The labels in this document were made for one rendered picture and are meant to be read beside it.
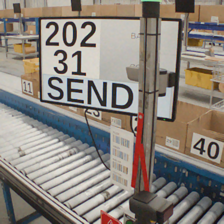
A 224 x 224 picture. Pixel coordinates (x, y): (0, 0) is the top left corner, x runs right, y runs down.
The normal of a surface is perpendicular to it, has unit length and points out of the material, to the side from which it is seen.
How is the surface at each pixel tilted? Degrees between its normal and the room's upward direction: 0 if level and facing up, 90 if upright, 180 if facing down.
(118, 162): 90
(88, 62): 86
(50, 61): 86
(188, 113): 90
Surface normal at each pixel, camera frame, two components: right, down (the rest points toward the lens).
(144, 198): -0.10, -0.96
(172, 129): -0.69, 0.26
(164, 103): -0.40, 0.26
